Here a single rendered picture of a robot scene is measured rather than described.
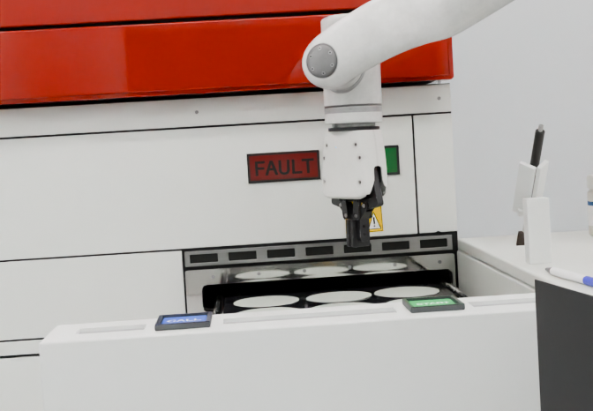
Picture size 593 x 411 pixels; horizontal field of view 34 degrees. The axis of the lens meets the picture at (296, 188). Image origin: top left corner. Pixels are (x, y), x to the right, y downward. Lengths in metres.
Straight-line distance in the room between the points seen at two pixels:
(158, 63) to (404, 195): 0.45
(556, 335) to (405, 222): 0.78
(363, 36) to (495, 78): 1.89
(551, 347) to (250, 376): 0.30
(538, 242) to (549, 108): 1.94
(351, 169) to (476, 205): 1.80
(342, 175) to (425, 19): 0.25
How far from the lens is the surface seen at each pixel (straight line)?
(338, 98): 1.39
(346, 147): 1.40
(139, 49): 1.55
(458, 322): 1.00
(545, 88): 3.22
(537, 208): 1.29
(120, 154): 1.60
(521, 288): 1.27
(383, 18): 1.31
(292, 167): 1.58
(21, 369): 1.67
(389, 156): 1.60
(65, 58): 1.56
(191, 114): 1.59
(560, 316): 0.85
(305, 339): 0.98
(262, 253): 1.59
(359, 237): 1.42
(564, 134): 3.23
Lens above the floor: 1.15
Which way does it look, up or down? 3 degrees down
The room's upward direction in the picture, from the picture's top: 3 degrees counter-clockwise
